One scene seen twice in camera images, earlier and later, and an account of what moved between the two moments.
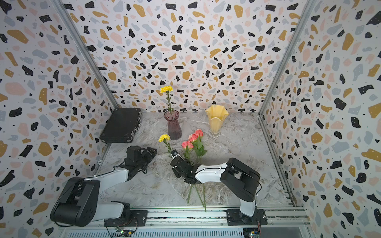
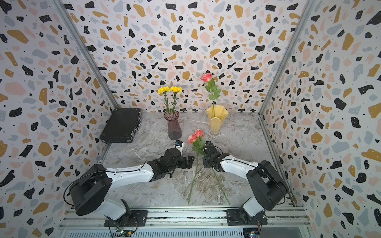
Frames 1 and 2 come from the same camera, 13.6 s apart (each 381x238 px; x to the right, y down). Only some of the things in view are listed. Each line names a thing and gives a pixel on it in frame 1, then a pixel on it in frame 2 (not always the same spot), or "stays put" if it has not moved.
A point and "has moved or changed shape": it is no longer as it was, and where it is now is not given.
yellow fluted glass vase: (217, 114) stays put
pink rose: (185, 145) to (207, 77)
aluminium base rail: (204, 223) stays put
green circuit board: (122, 233) stays put
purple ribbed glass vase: (174, 132) stays put
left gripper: (149, 157) to (190, 162)
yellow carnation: (165, 138) to (175, 89)
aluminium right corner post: (307, 9) stays put
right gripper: (175, 173) to (205, 165)
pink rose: (200, 150) has moved or changed shape
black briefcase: (122, 125) stays put
